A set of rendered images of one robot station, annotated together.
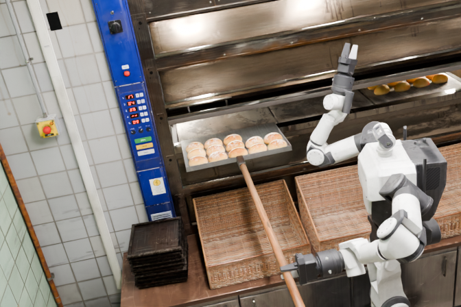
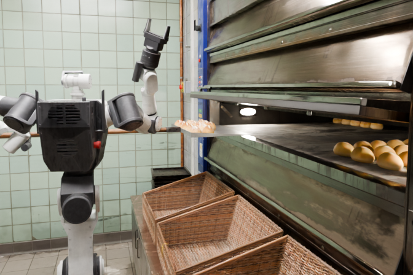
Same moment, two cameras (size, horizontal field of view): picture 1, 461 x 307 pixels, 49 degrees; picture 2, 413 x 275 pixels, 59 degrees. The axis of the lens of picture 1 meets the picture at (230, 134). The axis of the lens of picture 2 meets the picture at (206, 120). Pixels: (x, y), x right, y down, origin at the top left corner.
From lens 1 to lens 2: 3.17 m
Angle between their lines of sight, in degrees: 78
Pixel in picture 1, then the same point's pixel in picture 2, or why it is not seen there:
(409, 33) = (322, 53)
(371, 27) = (289, 38)
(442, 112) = (357, 210)
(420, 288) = not seen: outside the picture
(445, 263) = not seen: outside the picture
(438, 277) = not seen: outside the picture
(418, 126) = (322, 210)
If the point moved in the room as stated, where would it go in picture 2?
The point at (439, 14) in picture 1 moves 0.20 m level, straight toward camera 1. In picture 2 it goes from (348, 22) to (284, 24)
